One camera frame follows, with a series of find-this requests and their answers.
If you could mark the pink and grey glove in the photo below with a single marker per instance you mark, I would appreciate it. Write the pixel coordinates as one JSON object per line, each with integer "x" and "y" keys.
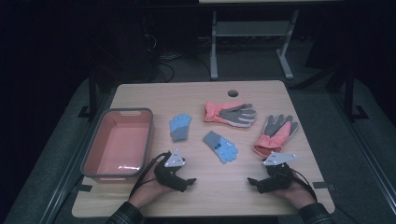
{"x": 275, "y": 133}
{"x": 229, "y": 114}

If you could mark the black metal post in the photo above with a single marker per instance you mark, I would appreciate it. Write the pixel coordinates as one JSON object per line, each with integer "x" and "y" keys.
{"x": 349, "y": 93}
{"x": 92, "y": 93}

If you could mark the person's right hand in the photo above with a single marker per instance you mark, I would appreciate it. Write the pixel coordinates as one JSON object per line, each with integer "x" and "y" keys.
{"x": 295, "y": 195}

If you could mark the grey metal rail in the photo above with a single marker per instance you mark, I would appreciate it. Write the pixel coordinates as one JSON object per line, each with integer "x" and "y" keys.
{"x": 372, "y": 165}
{"x": 57, "y": 194}

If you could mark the pink plastic basket grey rim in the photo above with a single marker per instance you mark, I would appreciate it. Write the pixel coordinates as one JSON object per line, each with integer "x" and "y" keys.
{"x": 118, "y": 146}

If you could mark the person's left hand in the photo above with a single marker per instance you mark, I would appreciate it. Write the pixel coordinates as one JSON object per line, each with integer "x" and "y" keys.
{"x": 149, "y": 191}

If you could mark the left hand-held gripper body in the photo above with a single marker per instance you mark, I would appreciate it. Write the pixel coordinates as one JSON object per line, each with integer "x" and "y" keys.
{"x": 169, "y": 174}

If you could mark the dark tape strip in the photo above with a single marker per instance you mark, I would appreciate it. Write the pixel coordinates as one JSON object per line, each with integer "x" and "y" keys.
{"x": 323, "y": 185}
{"x": 84, "y": 188}

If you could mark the grey metal stand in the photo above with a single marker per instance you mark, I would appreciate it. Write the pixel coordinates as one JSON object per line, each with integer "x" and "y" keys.
{"x": 213, "y": 46}

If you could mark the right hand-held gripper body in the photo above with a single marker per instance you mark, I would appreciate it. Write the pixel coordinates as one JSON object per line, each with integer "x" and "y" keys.
{"x": 277, "y": 177}

